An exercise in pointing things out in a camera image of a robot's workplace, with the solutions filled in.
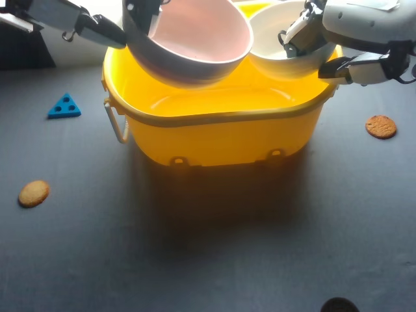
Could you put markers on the dark chocolate cookie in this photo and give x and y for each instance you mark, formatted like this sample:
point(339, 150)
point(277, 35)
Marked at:
point(339, 306)

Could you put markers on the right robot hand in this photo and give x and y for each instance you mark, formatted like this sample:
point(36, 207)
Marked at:
point(364, 22)

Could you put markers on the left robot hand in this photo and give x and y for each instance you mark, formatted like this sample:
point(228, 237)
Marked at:
point(104, 32)

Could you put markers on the brown chip cookie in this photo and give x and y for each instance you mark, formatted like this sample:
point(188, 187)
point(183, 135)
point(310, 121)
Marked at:
point(381, 127)

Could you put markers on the blue triangular block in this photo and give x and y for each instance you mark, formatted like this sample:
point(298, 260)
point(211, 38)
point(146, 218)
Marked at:
point(65, 109)

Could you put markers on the yellow plastic tub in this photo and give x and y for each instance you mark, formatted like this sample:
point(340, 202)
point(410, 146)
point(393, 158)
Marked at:
point(221, 139)

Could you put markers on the small white bowl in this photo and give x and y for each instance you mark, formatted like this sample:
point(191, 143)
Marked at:
point(269, 32)

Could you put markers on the grey table cloth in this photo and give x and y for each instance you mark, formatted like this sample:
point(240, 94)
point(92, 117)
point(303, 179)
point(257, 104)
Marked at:
point(81, 247)

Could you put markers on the pale round cookie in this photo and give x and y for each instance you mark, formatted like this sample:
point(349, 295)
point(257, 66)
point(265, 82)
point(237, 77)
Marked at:
point(34, 194)

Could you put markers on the large pink-lined bowl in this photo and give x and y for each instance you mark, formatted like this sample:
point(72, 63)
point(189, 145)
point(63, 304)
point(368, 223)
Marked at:
point(201, 39)

